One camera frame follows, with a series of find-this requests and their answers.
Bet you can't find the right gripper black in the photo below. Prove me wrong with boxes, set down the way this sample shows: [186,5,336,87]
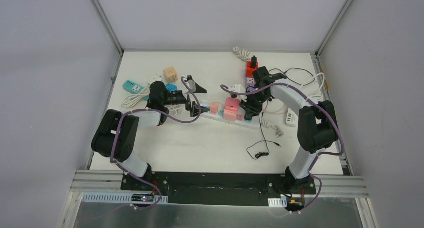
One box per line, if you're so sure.
[239,89,271,118]

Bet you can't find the long white power strip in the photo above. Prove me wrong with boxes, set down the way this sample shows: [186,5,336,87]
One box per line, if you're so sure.
[198,102,286,138]

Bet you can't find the pink cube socket adapter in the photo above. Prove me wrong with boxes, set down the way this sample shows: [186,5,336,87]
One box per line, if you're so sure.
[224,97,240,112]

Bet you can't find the small white power strip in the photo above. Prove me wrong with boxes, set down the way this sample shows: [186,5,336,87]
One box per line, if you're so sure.
[285,72,327,127]

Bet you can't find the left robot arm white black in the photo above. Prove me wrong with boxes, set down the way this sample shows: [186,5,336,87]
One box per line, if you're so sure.
[91,76,209,191]

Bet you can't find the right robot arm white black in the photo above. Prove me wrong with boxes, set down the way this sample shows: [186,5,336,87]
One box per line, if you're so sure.
[240,66,339,193]

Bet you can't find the blue plug adapter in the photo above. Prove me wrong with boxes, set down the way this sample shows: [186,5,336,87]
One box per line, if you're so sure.
[165,84,178,92]

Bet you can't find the red cube socket adapter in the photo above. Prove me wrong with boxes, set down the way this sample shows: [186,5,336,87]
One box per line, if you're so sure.
[245,61,259,78]

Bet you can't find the light pink cube adapter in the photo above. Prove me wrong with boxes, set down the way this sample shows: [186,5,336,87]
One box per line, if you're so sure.
[223,108,238,121]

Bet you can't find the small orange pink adapter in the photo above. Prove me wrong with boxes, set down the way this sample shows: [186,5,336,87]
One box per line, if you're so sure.
[209,102,220,115]

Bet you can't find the purple power strip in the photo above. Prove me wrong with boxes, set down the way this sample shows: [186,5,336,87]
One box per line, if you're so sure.
[244,77,256,88]

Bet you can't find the beige cube adapter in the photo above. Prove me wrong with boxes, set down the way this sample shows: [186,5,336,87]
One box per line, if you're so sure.
[163,67,178,83]

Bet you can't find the white cube adapter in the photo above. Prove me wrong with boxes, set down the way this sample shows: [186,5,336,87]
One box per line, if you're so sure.
[148,76,163,86]

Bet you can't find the teal power strip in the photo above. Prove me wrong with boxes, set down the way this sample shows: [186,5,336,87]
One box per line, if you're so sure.
[122,80,149,100]

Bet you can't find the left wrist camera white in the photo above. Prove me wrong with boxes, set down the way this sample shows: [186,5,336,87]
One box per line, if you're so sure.
[184,79,197,94]

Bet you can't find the white cord of orange strip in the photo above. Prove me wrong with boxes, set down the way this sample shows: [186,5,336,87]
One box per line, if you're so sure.
[165,104,184,115]

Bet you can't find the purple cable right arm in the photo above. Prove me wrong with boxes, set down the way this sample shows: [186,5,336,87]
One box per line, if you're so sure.
[220,82,346,218]

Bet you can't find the white coiled cord at back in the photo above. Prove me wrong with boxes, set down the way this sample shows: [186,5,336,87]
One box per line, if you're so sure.
[232,45,252,62]

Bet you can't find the white cord of teal strip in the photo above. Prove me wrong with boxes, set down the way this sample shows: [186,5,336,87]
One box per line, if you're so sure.
[120,86,152,110]

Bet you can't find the black mounting base plate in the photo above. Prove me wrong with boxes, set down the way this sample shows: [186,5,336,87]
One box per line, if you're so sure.
[120,171,319,207]

